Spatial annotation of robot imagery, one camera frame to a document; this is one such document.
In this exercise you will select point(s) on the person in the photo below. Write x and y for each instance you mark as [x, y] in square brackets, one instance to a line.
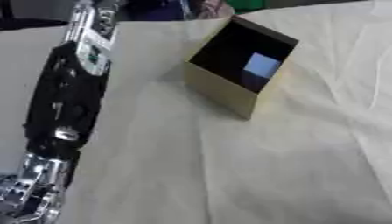
[153, 10]

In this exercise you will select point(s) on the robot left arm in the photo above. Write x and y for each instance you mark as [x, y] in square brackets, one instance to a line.
[66, 99]

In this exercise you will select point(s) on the tan cardboard box black inside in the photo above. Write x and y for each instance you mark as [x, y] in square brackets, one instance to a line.
[224, 87]

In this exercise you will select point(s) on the green object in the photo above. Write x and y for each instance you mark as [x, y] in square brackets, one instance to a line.
[246, 4]

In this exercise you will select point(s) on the light blue square block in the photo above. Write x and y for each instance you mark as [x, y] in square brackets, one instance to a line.
[262, 66]

